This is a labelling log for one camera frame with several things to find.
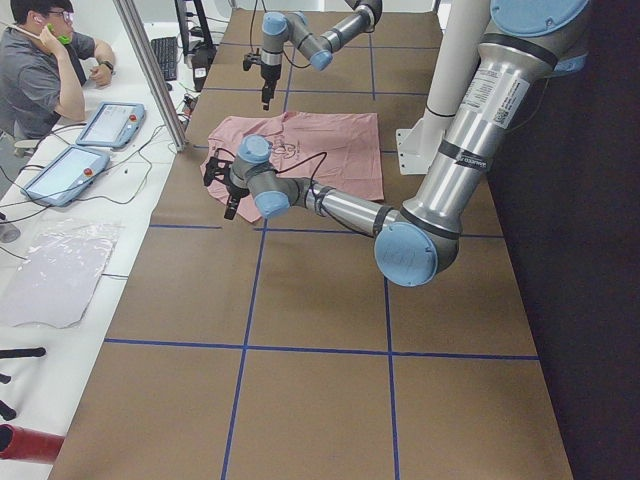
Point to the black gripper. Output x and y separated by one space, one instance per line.
268 75
235 190

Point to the pink Snoopy t-shirt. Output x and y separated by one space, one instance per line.
336 150

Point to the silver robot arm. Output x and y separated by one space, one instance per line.
279 28
491 54

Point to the black keyboard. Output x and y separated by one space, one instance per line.
165 50

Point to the upper teach pendant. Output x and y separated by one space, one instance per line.
112 125

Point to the teach pendant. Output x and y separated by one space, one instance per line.
66 177
112 125

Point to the brown paper table cover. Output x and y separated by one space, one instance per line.
279 351

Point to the lower teach pendant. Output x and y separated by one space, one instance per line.
66 177

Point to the clear plastic bag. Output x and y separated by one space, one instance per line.
55 283

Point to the seated person grey shirt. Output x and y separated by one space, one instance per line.
44 65

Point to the red cylinder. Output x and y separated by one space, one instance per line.
19 443

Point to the aluminium frame post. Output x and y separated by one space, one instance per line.
136 32

